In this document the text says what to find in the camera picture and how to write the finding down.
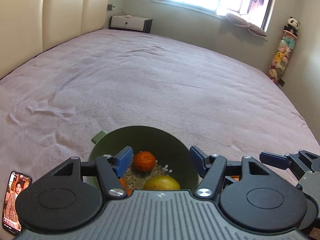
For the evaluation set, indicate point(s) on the green colander bowl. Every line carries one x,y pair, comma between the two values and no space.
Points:
172,156

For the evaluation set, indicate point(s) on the yellow lemon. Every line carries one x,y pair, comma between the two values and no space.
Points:
162,183

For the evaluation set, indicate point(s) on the orange mandarin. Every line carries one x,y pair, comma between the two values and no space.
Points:
144,161
125,186

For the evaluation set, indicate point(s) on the pink bed blanket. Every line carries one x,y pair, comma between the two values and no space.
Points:
53,104

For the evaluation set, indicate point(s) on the white bedside table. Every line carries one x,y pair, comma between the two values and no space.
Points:
131,23

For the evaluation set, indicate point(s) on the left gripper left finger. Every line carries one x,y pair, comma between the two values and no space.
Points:
73,194

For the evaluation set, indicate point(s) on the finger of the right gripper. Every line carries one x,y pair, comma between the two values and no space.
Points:
304,165

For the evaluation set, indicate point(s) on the cream padded headboard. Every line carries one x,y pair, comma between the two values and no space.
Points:
30,27

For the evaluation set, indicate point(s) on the pink cushion on windowsill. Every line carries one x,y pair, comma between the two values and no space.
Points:
240,22

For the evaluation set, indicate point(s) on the panda plush toy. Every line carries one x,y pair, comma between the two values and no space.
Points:
292,26

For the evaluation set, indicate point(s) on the smartphone with lit screen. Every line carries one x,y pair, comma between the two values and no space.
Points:
17,183

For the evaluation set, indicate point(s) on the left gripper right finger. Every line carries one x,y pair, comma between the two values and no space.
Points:
250,195

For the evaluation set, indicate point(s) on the plush toy hanging organizer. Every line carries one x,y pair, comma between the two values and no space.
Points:
282,56

